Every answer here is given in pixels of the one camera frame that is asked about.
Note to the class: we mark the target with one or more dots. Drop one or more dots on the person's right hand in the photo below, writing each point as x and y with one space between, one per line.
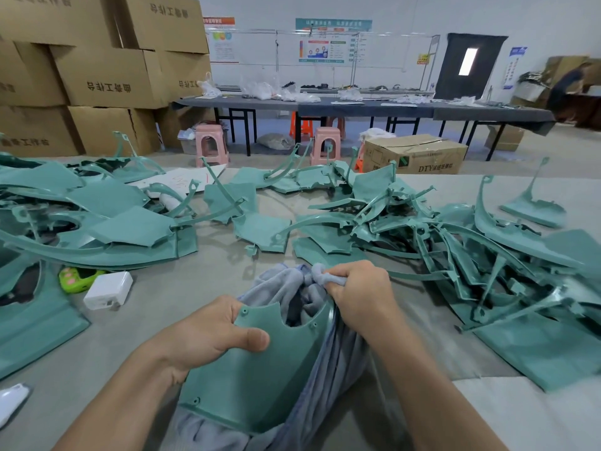
368 300

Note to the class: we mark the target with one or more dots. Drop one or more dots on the person's left hand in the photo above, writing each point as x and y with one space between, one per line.
202 338

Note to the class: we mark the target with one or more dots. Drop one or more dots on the single green plastic part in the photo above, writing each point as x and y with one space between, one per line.
258 380

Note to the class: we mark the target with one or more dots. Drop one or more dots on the grey-blue wiping cloth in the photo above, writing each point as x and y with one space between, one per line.
329 380

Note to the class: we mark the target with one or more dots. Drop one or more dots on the pile of green plastic parts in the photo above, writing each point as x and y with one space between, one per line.
131 228

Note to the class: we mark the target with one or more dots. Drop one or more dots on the brown cardboard box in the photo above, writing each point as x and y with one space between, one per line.
415 155

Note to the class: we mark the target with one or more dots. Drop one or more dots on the stack of brown cardboard boxes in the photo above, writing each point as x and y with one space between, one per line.
99 75

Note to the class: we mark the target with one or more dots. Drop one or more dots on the person's right forearm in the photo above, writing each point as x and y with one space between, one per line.
432 399

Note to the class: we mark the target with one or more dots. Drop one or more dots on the person's left forearm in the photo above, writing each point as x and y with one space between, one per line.
117 404

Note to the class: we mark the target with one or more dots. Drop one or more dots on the white power adapter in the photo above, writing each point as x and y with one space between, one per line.
108 290

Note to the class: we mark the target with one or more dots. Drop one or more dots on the green and yellow gadget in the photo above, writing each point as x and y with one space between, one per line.
80 279

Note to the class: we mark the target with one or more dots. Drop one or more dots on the pink plastic stool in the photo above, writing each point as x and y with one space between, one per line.
326 143
211 143

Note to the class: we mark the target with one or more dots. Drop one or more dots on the white paper sheet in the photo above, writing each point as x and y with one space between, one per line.
169 178

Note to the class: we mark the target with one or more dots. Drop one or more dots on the orange object under table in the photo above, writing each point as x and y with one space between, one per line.
300 125

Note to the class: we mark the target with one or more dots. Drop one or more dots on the long grey work table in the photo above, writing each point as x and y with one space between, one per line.
376 108

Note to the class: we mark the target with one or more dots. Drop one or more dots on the white oval plastic piece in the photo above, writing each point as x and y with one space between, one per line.
11 404

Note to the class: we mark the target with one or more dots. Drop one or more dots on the white foam sheet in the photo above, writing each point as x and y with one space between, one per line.
540 418

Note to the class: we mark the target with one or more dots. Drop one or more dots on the heap of clear plastic bags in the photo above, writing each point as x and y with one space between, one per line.
263 91

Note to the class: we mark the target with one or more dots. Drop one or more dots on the dark door with window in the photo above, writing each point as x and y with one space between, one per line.
468 68

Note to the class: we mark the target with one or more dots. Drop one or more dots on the colourful wall poster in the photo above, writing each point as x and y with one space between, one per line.
324 47

